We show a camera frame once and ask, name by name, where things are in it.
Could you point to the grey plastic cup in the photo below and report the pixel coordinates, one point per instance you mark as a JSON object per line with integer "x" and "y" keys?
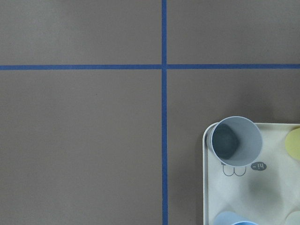
{"x": 236, "y": 141}

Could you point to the yellow plastic cup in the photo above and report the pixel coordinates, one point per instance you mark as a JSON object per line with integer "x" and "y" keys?
{"x": 292, "y": 143}

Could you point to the blue plastic cup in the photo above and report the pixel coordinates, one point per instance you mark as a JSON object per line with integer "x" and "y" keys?
{"x": 231, "y": 218}

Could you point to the pale green plastic cup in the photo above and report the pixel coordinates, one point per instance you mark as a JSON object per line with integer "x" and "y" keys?
{"x": 293, "y": 218}

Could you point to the cream plastic tray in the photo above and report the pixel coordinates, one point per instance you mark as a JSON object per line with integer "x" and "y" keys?
{"x": 265, "y": 192}

